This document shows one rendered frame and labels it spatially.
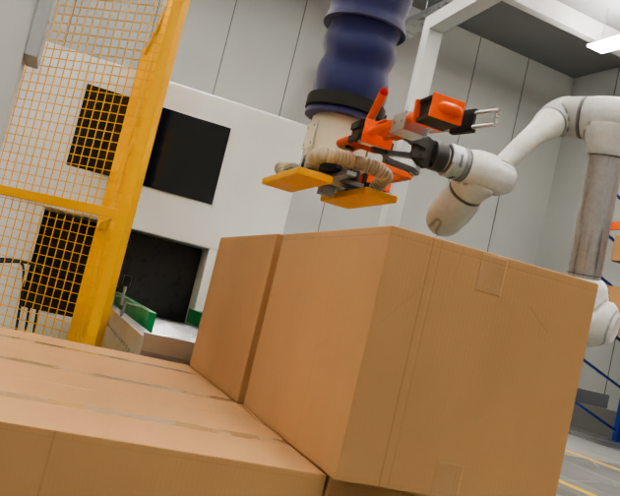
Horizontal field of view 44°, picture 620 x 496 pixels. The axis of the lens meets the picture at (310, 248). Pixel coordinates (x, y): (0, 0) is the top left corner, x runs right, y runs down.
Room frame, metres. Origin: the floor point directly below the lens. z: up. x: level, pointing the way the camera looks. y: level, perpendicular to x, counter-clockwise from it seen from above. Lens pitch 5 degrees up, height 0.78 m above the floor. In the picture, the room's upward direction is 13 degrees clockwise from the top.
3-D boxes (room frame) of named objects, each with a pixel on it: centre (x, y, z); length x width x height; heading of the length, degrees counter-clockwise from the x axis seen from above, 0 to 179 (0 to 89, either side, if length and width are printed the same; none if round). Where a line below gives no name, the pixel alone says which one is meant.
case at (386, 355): (1.52, -0.22, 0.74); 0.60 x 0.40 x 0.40; 18
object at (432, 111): (1.54, -0.19, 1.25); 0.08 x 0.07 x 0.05; 19
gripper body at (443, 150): (1.91, -0.24, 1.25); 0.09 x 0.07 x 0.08; 109
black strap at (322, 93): (2.11, -0.01, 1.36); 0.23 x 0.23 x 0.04
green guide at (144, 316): (3.82, 0.84, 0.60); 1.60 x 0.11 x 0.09; 19
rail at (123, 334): (3.46, 0.79, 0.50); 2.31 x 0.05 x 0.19; 19
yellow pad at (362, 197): (2.14, -0.10, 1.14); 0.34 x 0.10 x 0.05; 19
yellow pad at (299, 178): (2.08, 0.08, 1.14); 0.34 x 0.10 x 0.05; 19
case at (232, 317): (2.11, -0.01, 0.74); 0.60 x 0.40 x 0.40; 19
